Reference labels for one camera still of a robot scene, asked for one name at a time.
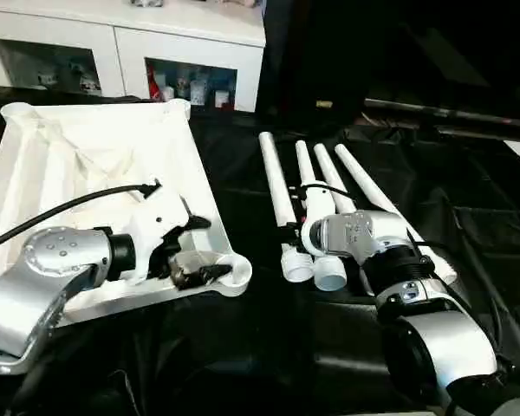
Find white plastic table leg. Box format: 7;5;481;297
294;140;347;292
313;144;357;216
334;144;458;285
258;131;314;283

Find white plastic table top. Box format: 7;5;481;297
0;98;253;324

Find black box with gold label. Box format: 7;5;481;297
255;0;369;127

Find red bottle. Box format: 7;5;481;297
149;68;165;100

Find black mat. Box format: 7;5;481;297
0;84;520;416

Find black rod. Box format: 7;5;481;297
366;98;520;127

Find white cabinet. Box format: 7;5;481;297
0;0;268;113

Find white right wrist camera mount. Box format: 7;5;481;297
300;184;346;257

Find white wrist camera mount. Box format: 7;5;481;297
129;179;197;286
300;184;346;257

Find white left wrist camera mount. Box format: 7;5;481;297
129;179;197;286

